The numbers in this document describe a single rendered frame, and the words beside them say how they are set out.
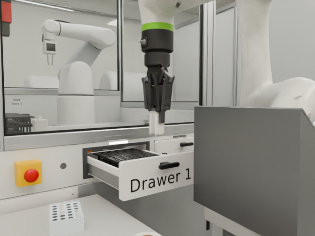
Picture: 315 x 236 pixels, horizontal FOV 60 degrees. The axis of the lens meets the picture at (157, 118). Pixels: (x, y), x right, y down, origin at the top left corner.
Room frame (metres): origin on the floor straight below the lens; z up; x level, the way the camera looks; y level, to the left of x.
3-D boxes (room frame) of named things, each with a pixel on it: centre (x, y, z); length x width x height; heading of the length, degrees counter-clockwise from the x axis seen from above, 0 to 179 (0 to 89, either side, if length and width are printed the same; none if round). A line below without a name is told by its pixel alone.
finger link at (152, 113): (0.81, 0.01, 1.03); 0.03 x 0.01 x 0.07; 127
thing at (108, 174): (1.00, 0.11, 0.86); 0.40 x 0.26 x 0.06; 37
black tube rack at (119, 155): (0.99, 0.11, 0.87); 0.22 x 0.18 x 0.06; 37
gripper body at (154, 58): (0.80, 0.00, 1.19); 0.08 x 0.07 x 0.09; 37
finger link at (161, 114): (0.77, -0.02, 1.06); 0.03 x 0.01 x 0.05; 37
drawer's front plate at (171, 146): (1.23, -0.11, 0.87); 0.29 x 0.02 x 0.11; 127
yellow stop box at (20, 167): (0.83, 0.40, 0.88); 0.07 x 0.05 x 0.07; 127
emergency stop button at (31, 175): (0.81, 0.38, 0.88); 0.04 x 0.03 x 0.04; 127
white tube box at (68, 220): (0.73, 0.25, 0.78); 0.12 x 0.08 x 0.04; 22
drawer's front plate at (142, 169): (0.83, -0.01, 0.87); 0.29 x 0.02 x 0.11; 127
